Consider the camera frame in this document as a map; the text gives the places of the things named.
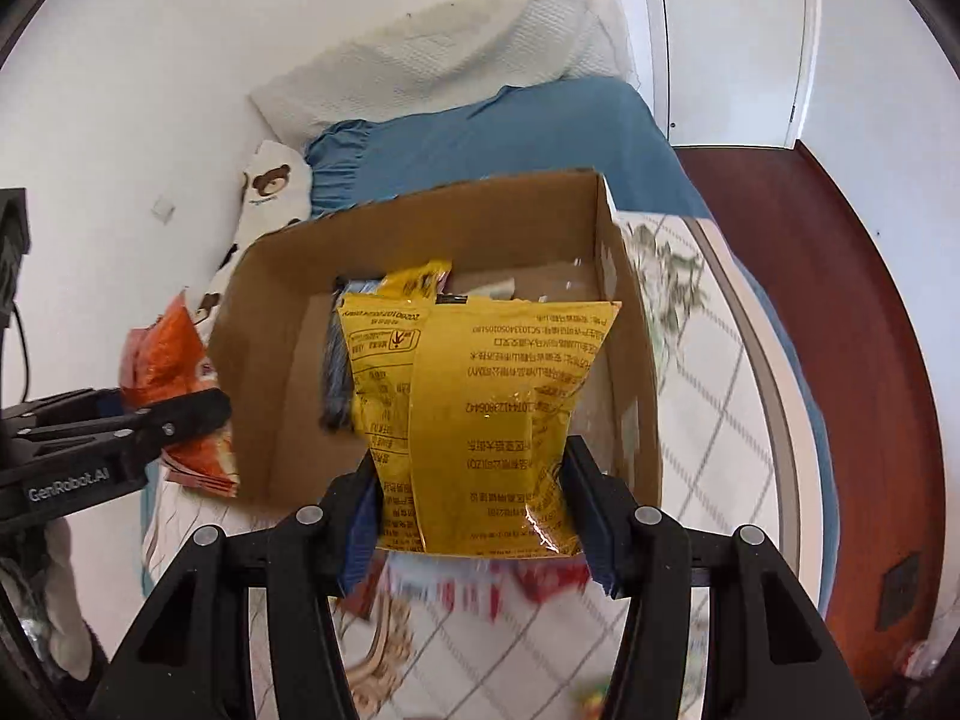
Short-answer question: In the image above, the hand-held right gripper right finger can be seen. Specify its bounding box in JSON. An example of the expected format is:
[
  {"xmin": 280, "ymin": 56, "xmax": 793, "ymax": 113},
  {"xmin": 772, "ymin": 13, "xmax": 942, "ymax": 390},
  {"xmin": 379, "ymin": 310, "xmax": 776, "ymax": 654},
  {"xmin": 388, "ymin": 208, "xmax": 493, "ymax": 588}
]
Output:
[{"xmin": 562, "ymin": 435, "xmax": 875, "ymax": 720}]

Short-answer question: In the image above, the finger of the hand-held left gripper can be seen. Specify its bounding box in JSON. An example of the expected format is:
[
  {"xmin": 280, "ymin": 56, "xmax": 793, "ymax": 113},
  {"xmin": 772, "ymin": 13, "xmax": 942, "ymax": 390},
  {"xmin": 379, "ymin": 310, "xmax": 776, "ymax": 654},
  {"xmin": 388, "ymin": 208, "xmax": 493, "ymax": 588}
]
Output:
[
  {"xmin": 0, "ymin": 388, "xmax": 232, "ymax": 481},
  {"xmin": 0, "ymin": 388, "xmax": 143, "ymax": 428}
]

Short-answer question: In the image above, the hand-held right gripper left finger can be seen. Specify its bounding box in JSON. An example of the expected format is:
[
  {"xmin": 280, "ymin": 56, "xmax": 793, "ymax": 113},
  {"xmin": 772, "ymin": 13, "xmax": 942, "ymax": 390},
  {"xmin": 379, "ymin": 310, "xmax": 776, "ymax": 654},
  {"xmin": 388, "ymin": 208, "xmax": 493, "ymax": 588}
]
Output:
[{"xmin": 88, "ymin": 454, "xmax": 387, "ymax": 720}]

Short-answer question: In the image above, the orange snack packet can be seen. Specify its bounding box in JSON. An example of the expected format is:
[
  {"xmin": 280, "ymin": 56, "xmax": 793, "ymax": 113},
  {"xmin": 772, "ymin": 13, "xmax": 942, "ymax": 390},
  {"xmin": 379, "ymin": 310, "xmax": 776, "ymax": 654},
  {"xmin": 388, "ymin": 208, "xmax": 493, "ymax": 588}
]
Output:
[{"xmin": 120, "ymin": 289, "xmax": 241, "ymax": 500}]

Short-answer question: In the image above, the red white snack packet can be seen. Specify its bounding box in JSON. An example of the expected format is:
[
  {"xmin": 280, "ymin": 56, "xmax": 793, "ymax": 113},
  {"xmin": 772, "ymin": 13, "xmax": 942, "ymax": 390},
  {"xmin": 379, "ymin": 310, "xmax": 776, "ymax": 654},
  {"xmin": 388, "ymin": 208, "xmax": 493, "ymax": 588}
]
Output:
[{"xmin": 345, "ymin": 551, "xmax": 605, "ymax": 620}]

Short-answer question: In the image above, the large yellow snack packet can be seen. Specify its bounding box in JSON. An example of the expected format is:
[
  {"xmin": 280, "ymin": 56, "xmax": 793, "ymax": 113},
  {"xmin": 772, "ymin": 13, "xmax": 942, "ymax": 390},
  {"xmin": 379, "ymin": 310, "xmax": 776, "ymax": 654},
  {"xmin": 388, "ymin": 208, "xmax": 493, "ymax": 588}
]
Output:
[{"xmin": 337, "ymin": 296, "xmax": 623, "ymax": 560}]

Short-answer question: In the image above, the cardboard box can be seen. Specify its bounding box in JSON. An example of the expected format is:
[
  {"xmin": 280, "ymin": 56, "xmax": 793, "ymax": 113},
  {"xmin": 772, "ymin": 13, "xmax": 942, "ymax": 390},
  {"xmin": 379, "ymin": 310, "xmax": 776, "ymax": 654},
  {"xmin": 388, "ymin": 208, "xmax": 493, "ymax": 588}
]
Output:
[{"xmin": 206, "ymin": 169, "xmax": 662, "ymax": 511}]

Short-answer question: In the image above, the dark blue snack packet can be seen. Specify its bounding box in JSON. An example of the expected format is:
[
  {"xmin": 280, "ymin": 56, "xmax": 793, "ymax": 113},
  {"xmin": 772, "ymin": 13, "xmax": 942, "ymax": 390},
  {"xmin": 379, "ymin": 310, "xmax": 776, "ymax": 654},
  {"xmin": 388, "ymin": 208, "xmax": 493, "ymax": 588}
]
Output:
[{"xmin": 321, "ymin": 277, "xmax": 391, "ymax": 434}]

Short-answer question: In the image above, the floral printed bed mat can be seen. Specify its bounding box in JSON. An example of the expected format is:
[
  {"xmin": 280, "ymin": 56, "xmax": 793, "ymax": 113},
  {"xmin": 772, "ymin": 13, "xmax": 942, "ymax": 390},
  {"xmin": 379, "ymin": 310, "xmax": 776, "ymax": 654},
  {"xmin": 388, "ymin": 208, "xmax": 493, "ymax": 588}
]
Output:
[{"xmin": 142, "ymin": 210, "xmax": 796, "ymax": 720}]

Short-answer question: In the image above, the bear print pillow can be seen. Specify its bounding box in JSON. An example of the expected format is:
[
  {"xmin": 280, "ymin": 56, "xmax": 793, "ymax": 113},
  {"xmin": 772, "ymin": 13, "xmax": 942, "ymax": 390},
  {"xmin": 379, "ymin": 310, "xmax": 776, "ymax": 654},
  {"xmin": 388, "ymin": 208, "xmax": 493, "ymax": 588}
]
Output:
[{"xmin": 184, "ymin": 139, "xmax": 314, "ymax": 331}]

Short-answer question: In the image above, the small yellow snack packet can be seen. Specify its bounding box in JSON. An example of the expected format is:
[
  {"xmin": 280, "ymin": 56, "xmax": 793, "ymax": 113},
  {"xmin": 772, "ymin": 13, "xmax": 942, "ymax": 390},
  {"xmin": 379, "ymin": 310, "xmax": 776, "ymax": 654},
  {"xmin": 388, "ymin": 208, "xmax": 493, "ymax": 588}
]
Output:
[{"xmin": 379, "ymin": 260, "xmax": 453, "ymax": 302}]

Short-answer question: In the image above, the dark socket plate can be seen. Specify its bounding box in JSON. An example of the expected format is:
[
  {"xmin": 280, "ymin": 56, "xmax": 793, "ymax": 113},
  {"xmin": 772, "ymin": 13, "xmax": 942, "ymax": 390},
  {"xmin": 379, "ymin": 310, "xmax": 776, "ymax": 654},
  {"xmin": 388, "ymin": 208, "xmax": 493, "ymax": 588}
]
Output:
[{"xmin": 877, "ymin": 551, "xmax": 923, "ymax": 632}]

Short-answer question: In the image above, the blue blanket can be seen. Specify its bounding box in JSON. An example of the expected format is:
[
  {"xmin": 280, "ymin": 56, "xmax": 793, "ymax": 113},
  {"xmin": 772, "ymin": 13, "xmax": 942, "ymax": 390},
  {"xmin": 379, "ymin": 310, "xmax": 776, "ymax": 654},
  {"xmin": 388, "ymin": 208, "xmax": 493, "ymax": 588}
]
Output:
[{"xmin": 304, "ymin": 77, "xmax": 833, "ymax": 616}]

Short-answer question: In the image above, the white quilted pillow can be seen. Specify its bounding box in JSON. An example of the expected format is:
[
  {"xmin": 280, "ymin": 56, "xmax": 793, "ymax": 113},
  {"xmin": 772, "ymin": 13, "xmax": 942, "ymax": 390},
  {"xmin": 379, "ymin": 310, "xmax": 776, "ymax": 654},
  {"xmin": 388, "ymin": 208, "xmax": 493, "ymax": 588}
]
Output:
[{"xmin": 250, "ymin": 0, "xmax": 638, "ymax": 147}]

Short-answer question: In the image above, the white door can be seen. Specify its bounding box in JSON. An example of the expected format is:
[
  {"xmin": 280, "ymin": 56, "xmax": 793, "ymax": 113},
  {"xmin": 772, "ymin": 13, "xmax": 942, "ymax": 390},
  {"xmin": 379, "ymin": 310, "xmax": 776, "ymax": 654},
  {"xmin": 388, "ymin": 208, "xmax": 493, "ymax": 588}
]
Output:
[{"xmin": 636, "ymin": 0, "xmax": 826, "ymax": 151}]

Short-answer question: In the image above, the black cable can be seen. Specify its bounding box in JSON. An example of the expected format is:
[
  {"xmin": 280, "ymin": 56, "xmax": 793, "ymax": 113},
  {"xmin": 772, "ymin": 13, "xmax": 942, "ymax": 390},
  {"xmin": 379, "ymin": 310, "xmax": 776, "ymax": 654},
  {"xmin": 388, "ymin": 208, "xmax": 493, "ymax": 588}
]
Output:
[{"xmin": 6, "ymin": 298, "xmax": 32, "ymax": 400}]

